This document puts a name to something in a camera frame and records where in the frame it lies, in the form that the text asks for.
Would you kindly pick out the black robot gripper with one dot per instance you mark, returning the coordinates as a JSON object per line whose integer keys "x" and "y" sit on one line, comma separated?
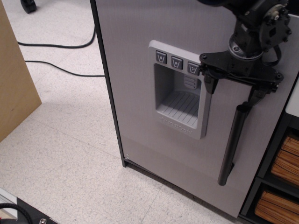
{"x": 222, "y": 65}

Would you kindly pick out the grey toy fridge door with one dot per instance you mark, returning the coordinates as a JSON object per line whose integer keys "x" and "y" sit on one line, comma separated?
{"x": 124, "y": 29}

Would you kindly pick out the grey water dispenser panel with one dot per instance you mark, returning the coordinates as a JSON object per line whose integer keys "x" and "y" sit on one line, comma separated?
{"x": 180, "y": 97}

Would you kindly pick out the white countertop piece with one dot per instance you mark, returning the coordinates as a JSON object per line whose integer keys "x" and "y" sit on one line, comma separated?
{"x": 292, "y": 107}

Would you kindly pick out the upper wicker basket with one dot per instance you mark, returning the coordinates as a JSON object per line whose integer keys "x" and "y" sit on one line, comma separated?
{"x": 286, "y": 163}

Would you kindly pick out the wicker basket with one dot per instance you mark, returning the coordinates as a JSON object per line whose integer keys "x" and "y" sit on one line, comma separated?
{"x": 286, "y": 163}
{"x": 277, "y": 209}

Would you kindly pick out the lower wicker basket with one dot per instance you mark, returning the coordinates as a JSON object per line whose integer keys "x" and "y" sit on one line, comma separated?
{"x": 277, "y": 209}

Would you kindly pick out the brown wooden board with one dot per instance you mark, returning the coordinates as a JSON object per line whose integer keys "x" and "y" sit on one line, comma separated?
{"x": 18, "y": 94}

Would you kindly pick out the black caster wheel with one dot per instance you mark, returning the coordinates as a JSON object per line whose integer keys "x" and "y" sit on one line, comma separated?
{"x": 28, "y": 5}

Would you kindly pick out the black fridge door handle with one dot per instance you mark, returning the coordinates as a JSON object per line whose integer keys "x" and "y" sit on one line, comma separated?
{"x": 234, "y": 136}

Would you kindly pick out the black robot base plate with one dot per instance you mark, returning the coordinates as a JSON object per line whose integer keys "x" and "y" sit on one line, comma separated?
{"x": 13, "y": 210}

